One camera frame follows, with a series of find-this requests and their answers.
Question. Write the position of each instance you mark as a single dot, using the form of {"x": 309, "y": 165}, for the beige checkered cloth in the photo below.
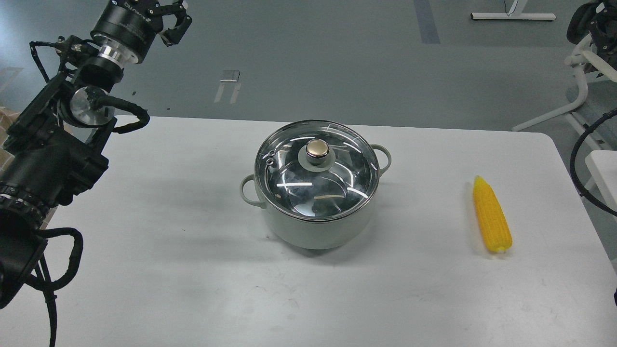
{"x": 7, "y": 118}

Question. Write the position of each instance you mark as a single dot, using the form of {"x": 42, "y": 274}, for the yellow corn cob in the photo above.
{"x": 493, "y": 225}

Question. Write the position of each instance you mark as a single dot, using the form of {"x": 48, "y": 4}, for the white table leg base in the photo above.
{"x": 514, "y": 13}

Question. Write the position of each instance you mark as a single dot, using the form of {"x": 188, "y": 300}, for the white robot stand frame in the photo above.
{"x": 589, "y": 68}

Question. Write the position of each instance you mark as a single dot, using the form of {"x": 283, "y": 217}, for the glass pot lid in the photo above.
{"x": 318, "y": 170}

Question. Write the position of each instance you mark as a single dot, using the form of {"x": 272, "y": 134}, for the grey-green steel pot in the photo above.
{"x": 303, "y": 234}

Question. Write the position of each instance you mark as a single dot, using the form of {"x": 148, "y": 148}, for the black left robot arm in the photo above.
{"x": 57, "y": 141}

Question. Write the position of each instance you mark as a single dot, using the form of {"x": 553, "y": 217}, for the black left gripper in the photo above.
{"x": 128, "y": 23}

